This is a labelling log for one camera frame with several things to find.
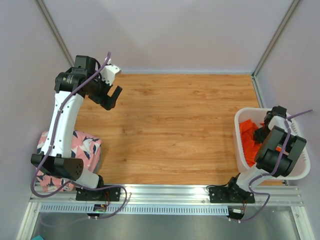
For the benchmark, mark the aluminium front rail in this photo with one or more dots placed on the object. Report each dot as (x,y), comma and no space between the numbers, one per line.
(197,195)

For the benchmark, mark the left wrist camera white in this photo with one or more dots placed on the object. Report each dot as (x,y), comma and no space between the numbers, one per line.
(109,73)

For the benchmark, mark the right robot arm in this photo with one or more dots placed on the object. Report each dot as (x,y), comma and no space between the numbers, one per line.
(248,182)

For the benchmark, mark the aluminium frame post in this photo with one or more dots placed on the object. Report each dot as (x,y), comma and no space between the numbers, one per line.
(43,9)
(276,36)

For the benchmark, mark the teal object at bottom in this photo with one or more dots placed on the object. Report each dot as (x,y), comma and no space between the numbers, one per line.
(38,237)

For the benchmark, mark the slotted cable duct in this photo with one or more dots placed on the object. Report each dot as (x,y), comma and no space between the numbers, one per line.
(215,210)

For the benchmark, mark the left aluminium frame post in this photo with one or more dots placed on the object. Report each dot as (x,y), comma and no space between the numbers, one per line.
(43,9)

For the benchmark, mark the orange garment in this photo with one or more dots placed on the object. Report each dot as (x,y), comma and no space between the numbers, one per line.
(249,144)

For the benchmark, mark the right aluminium frame post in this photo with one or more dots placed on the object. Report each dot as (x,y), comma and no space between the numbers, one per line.
(276,36)

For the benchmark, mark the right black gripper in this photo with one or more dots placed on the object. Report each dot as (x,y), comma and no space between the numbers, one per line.
(260,133)

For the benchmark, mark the pink patterned garment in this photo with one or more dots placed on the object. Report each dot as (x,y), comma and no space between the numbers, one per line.
(84,146)

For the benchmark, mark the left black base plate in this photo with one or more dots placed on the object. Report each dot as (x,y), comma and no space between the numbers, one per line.
(111,193)

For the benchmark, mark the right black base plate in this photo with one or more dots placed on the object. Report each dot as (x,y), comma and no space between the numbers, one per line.
(229,195)

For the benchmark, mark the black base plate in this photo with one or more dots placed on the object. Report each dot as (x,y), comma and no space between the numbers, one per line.
(111,193)
(229,195)

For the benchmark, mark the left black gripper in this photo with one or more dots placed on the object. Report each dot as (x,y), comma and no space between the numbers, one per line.
(107,102)

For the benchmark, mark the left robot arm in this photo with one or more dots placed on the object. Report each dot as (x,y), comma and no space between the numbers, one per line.
(87,78)

